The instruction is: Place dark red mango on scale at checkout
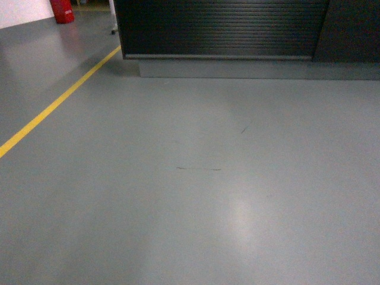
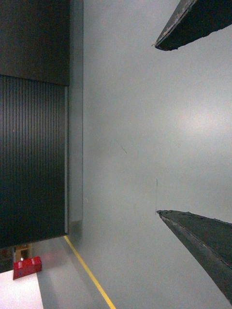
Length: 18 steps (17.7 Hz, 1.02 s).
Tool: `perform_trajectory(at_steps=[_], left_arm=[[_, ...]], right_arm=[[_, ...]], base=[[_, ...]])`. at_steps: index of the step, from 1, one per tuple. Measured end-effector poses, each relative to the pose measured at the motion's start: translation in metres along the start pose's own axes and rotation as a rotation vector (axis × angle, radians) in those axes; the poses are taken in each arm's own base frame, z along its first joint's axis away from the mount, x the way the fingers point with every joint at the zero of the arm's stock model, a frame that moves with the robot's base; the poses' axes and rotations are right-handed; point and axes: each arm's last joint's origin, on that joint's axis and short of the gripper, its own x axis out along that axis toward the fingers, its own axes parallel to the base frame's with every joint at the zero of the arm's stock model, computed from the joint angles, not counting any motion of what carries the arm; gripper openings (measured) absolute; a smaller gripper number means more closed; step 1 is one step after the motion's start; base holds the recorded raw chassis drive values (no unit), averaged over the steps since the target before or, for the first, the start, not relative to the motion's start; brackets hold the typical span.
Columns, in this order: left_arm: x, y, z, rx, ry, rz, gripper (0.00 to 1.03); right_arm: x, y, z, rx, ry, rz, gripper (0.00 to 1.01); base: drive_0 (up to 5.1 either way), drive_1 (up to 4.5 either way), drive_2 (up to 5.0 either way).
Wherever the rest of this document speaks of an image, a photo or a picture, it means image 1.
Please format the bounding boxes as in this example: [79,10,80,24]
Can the red fire extinguisher box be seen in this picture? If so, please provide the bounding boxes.
[49,0,75,24]

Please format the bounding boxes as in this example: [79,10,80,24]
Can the white wheeled stand leg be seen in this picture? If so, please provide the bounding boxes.
[109,0,118,35]

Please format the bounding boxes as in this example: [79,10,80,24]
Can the black ribbed checkout counter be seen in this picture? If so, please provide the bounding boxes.
[115,1,379,81]

